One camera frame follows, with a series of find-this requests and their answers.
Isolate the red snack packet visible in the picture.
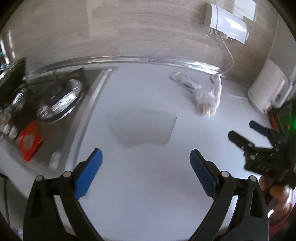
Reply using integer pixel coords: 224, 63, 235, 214
17, 121, 43, 163

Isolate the red black kitchen scale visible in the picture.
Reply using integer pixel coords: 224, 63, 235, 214
268, 100, 295, 136

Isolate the person's right hand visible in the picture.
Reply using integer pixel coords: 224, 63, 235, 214
259, 176, 295, 226

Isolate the white countertop appliance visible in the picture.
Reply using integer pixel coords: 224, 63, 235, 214
247, 59, 292, 113

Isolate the crumpled white tissue wrapper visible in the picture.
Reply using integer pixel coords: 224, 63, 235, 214
194, 74, 222, 117

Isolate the steel gas stove top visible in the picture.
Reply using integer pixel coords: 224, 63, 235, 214
1, 67, 115, 173

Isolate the clear cutlery packet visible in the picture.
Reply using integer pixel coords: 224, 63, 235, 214
170, 72, 202, 93

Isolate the foil lined gas burner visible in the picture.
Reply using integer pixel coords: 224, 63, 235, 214
37, 77, 84, 122

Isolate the black frying pan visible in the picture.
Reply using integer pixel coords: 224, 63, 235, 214
0, 58, 26, 108

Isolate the white power cable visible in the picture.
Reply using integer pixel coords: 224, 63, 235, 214
209, 34, 249, 100

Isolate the white wall water heater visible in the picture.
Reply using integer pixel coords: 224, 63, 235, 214
204, 3, 248, 44

